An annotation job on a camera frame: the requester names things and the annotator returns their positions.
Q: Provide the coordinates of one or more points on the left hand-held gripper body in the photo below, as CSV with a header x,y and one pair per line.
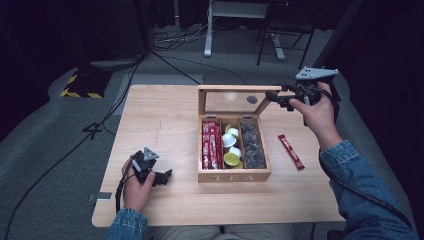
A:
x,y
143,166

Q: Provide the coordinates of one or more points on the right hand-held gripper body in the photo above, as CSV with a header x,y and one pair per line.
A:
x,y
311,90

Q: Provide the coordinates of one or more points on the single red sachet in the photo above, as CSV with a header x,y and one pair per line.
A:
x,y
291,151

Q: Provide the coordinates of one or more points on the wooden tea box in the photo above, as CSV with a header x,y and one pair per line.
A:
x,y
233,176

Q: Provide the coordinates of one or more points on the person's left hand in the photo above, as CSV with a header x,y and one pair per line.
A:
x,y
136,195

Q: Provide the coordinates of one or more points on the person's right hand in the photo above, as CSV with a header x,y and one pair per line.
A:
x,y
320,120

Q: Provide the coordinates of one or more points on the stack of red sachets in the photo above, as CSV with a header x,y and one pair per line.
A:
x,y
211,146

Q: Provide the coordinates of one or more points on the pile of dark tea packets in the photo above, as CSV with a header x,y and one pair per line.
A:
x,y
253,146

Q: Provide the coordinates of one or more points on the black chair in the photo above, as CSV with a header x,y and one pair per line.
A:
x,y
286,31

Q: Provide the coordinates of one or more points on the person's left leg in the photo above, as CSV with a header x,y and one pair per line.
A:
x,y
186,233

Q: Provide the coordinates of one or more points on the person's leg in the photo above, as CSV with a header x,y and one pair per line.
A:
x,y
186,233
260,233

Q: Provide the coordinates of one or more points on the yellow-green capsule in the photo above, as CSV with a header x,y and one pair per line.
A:
x,y
228,128

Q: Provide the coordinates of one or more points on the slanted black pole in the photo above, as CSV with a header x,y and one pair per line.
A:
x,y
340,33

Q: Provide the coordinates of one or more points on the green capsule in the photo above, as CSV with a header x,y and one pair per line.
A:
x,y
239,165
231,159

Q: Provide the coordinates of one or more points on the black yellow striped stand base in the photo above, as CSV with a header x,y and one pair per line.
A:
x,y
86,87

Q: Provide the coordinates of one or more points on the person's right leg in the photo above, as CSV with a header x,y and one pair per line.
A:
x,y
260,233

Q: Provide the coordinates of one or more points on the grey metal bracket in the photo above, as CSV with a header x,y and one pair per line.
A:
x,y
101,196

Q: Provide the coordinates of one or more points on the white desk frame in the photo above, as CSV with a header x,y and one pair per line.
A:
x,y
208,33

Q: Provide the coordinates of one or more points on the grey stand base plate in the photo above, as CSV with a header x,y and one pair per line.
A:
x,y
116,63

